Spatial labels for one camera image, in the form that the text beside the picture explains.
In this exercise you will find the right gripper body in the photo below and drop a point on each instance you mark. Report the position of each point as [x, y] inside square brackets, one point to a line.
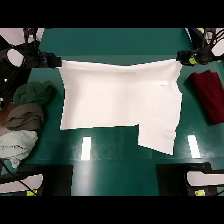
[185, 57]

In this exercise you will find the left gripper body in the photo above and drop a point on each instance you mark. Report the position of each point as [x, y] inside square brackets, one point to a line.
[54, 61]

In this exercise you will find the white T-shirt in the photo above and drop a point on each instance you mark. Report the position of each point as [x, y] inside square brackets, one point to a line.
[116, 96]

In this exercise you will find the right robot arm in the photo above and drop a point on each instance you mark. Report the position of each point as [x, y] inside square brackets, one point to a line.
[210, 53]

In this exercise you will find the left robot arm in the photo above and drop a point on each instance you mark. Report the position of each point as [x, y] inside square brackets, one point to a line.
[20, 56]

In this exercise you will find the dark green garment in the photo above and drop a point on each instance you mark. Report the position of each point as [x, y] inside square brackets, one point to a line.
[33, 93]

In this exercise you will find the dark red garment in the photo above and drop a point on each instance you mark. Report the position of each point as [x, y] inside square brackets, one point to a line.
[210, 93]

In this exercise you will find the grey-brown garment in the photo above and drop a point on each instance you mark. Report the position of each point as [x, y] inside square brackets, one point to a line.
[25, 116]

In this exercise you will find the pale green garment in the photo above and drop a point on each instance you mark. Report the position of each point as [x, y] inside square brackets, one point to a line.
[16, 145]

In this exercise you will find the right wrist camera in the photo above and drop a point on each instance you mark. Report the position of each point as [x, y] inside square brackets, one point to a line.
[210, 36]

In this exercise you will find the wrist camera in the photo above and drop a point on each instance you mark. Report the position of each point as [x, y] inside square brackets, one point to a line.
[30, 36]
[210, 36]

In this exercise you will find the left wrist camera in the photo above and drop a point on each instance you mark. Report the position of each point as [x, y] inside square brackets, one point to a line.
[30, 36]

